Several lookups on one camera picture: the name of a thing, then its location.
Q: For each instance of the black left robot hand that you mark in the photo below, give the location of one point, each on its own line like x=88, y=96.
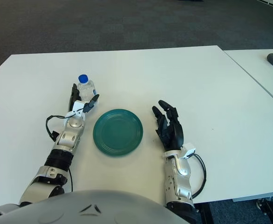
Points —
x=74, y=95

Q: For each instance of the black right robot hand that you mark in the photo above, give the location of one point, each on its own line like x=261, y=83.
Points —
x=176, y=133

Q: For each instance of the clear bottle with blue cap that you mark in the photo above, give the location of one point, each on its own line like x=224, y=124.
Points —
x=86, y=89

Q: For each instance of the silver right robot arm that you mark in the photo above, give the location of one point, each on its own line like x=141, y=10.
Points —
x=180, y=182

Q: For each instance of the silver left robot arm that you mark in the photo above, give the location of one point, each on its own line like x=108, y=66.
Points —
x=66, y=138

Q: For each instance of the green round plate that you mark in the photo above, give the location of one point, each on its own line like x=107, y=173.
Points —
x=118, y=133

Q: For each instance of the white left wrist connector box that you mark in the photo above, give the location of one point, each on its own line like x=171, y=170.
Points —
x=77, y=108

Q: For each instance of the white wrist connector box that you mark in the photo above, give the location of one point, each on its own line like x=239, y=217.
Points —
x=189, y=150
x=77, y=108

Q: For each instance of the white right wrist connector box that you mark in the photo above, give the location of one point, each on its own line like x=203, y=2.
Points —
x=189, y=150

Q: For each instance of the black table leg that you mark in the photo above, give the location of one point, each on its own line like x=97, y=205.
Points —
x=205, y=213

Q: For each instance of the table castor wheel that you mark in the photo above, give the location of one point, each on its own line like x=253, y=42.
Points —
x=263, y=203

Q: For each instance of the grey robot torso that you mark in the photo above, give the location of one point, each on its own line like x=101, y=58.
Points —
x=69, y=210

